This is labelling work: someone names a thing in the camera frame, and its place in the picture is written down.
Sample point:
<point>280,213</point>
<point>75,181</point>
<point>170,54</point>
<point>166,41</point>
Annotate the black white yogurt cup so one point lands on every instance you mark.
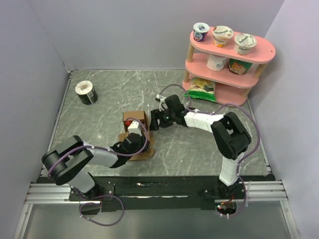
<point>86,92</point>

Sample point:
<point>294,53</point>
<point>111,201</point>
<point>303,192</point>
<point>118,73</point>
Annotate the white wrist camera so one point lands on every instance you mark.
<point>133,127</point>
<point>162,103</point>

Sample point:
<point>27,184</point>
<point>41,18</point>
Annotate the brown cardboard box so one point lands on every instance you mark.
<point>142,119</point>

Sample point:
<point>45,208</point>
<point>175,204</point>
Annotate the green package middle shelf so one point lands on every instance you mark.
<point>238,67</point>

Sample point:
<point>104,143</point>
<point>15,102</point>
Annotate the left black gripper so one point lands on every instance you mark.
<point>143,142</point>

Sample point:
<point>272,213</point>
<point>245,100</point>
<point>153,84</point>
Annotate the orange Chobani yogurt cup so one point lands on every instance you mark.
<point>221,35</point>

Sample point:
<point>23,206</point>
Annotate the blue white yogurt cup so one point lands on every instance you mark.
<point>200,31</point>

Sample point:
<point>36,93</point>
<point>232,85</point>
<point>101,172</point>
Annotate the white Chobani yogurt cup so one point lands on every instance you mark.
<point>244,42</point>

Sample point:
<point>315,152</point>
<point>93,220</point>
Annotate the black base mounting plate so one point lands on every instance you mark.
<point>166,192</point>

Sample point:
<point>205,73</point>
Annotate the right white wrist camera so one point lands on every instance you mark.
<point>162,103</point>

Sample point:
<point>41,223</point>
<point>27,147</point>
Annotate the aluminium frame rail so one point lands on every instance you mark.
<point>44,192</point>

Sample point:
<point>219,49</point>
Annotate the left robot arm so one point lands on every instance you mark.
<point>65,163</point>

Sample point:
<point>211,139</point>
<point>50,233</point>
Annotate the pink three-tier shelf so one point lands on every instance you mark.
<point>229,87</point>

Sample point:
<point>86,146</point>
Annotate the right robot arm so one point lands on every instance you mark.
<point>230,135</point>

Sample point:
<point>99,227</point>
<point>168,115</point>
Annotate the white cup middle shelf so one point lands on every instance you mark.
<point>215,62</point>

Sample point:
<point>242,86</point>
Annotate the green snack bag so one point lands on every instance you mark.
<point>202,89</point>

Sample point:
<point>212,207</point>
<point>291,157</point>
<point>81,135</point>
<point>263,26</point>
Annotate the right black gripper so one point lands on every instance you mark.
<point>157,114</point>

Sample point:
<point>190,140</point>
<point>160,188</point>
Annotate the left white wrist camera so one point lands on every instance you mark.
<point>133,127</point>

